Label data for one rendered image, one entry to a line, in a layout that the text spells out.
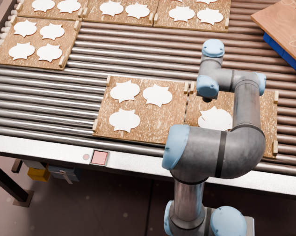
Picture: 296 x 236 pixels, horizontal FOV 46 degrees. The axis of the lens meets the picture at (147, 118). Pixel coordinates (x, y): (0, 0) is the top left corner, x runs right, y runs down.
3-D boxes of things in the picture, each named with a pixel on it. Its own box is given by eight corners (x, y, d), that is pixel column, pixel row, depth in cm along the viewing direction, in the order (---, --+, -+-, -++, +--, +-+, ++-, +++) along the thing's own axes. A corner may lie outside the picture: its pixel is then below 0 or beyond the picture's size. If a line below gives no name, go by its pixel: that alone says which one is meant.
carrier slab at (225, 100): (275, 159, 150) (276, 158, 149) (180, 146, 157) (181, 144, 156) (276, 93, 168) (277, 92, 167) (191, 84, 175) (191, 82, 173)
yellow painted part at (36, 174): (47, 182, 186) (31, 164, 165) (32, 180, 187) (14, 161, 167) (52, 168, 190) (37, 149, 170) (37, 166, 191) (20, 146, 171)
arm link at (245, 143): (276, 159, 75) (267, 64, 115) (225, 151, 78) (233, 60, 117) (265, 196, 82) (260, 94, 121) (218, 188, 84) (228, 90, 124)
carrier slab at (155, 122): (180, 147, 157) (180, 145, 156) (92, 136, 163) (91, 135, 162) (189, 84, 175) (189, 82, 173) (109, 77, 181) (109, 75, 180)
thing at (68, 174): (81, 187, 177) (71, 173, 162) (55, 182, 179) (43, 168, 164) (87, 166, 183) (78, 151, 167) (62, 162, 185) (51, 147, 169)
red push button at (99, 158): (104, 165, 156) (104, 164, 154) (91, 164, 157) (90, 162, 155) (107, 153, 159) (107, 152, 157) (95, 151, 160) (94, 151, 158)
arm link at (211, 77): (230, 87, 111) (233, 61, 116) (195, 83, 113) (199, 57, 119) (227, 101, 118) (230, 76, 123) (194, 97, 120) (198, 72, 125)
